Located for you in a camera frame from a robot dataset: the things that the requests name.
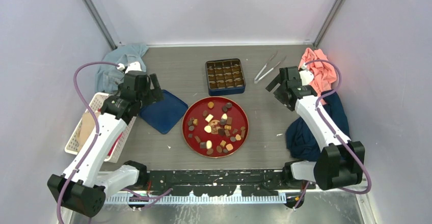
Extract tan cloth in basket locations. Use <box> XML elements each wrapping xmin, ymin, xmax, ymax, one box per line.
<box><xmin>77</xmin><ymin>111</ymin><xmax>95</xmax><ymax>151</ymax></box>

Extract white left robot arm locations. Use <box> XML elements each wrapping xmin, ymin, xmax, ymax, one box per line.
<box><xmin>47</xmin><ymin>71</ymin><xmax>164</xmax><ymax>217</ymax></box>

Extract pink cloth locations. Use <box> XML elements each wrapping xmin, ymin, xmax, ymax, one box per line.
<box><xmin>299</xmin><ymin>48</ymin><xmax>337</xmax><ymax>97</ymax></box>

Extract blue box lid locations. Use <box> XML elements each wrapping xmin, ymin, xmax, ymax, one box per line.
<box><xmin>138</xmin><ymin>90</ymin><xmax>188</xmax><ymax>134</ymax></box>

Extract dark navy cloth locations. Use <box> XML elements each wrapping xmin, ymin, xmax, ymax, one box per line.
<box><xmin>285</xmin><ymin>93</ymin><xmax>350</xmax><ymax>161</ymax></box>

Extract blue chocolate box with dividers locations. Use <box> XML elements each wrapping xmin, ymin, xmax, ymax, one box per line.
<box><xmin>205</xmin><ymin>58</ymin><xmax>246</xmax><ymax>96</ymax></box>

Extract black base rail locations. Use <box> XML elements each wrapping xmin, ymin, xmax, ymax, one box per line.
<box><xmin>126</xmin><ymin>169</ymin><xmax>306</xmax><ymax>197</ymax></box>

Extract metal tongs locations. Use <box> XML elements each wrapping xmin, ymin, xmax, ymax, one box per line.
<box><xmin>254</xmin><ymin>51</ymin><xmax>287</xmax><ymax>85</ymax></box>

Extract light blue cloth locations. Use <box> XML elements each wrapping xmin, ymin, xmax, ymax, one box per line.
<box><xmin>95</xmin><ymin>43</ymin><xmax>149</xmax><ymax>94</ymax></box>

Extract caramel cube chocolate bottom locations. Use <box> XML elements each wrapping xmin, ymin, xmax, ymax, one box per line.
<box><xmin>225</xmin><ymin>144</ymin><xmax>234</xmax><ymax>152</ymax></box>

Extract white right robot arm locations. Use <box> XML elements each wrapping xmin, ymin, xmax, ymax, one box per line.
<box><xmin>266</xmin><ymin>66</ymin><xmax>371</xmax><ymax>194</ymax></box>

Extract white rectangular chocolate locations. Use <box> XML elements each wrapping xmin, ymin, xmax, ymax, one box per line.
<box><xmin>205</xmin><ymin>114</ymin><xmax>213</xmax><ymax>122</ymax></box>

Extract red round tray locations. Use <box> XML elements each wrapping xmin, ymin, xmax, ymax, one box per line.
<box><xmin>181</xmin><ymin>96</ymin><xmax>250</xmax><ymax>158</ymax></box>

